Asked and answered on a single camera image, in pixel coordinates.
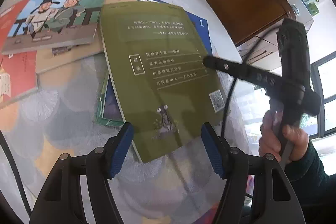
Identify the bright green insect book 03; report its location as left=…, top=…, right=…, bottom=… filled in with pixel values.
left=94, top=71, right=123, bottom=127

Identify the blue Aesop fables book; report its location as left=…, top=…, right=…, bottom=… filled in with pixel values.
left=137, top=0, right=213, bottom=55

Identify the olive green book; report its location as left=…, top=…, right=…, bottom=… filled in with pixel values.
left=100, top=2, right=225, bottom=162

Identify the light blue cartoon book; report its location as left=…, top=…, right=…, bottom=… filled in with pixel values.
left=1, top=0, right=103, bottom=55

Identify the person right forearm sleeve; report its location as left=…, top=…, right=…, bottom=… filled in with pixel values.
left=285, top=142, right=336, bottom=223

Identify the person right hand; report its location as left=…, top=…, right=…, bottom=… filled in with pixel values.
left=258, top=109, right=310, bottom=162

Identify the window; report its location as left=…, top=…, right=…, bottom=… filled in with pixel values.
left=244, top=50, right=336, bottom=140

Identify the wooden sideboard cabinet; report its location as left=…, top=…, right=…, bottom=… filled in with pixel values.
left=206, top=0, right=295, bottom=71

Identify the floral tablecloth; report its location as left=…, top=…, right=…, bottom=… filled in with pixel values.
left=1, top=0, right=240, bottom=223

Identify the white microwave oven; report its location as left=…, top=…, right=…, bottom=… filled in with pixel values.
left=288, top=0, right=314, bottom=32

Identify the green canister on microwave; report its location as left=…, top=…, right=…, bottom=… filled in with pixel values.
left=304, top=0, right=319, bottom=16

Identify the red book with yellow figure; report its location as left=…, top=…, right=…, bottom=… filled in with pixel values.
left=1, top=0, right=38, bottom=108

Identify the tan kraft cover book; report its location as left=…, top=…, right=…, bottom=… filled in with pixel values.
left=35, top=0, right=135, bottom=75

